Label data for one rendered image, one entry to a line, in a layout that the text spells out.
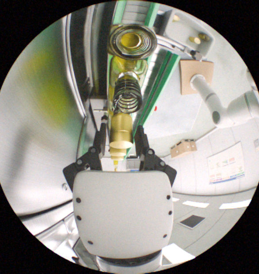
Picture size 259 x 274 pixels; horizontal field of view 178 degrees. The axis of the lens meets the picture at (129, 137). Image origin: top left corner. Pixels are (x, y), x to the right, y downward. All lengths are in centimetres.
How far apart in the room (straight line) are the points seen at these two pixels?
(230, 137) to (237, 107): 338
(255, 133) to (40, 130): 377
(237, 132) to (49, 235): 381
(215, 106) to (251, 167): 337
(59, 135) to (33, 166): 9
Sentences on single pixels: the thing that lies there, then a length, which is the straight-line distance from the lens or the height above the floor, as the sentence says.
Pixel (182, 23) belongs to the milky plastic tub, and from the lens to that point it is 51.
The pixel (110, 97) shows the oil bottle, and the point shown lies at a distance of 16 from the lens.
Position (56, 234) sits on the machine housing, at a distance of 23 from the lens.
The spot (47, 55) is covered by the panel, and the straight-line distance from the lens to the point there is 18.
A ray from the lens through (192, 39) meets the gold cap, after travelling 49.
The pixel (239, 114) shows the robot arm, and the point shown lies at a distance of 38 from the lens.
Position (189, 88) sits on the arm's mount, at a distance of 62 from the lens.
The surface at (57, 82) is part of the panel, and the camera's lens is 19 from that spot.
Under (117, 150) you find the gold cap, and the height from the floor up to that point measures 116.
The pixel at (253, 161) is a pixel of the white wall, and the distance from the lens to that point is 368.
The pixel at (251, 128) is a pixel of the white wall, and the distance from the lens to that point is 364.
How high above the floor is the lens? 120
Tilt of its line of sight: 25 degrees down
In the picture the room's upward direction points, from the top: 179 degrees clockwise
